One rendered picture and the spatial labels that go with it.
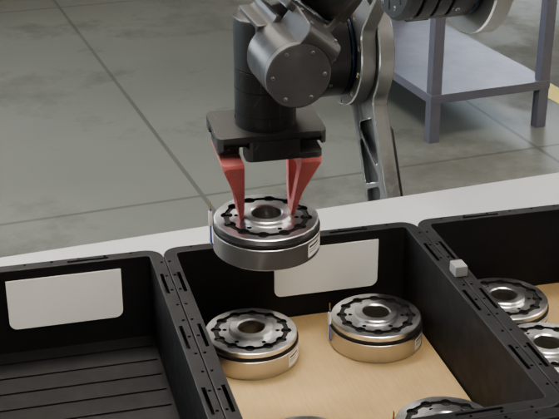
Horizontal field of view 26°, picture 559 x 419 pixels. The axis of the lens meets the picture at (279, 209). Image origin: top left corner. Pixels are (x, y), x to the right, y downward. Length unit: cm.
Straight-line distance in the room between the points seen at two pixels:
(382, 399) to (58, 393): 34
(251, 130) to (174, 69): 392
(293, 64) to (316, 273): 45
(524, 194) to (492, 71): 239
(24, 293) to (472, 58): 341
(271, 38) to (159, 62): 409
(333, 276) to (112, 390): 29
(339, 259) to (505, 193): 74
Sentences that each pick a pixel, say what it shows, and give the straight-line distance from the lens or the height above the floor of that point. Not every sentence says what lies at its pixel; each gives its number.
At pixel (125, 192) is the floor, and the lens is 385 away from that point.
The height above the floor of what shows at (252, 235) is 104.
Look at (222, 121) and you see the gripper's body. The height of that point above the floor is 114.
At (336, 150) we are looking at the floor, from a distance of 416.
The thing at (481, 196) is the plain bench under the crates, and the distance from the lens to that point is 208.
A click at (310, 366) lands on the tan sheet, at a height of 83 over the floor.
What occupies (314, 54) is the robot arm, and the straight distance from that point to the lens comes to 101.
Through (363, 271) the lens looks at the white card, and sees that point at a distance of 142.
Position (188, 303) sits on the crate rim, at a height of 93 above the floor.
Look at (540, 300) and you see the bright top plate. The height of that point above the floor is 86.
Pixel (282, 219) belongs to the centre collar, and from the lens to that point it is 115.
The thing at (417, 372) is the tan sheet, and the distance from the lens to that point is 133.
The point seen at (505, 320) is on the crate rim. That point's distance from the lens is 123.
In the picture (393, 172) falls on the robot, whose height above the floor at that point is 68.
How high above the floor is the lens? 153
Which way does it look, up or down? 24 degrees down
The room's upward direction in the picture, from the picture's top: straight up
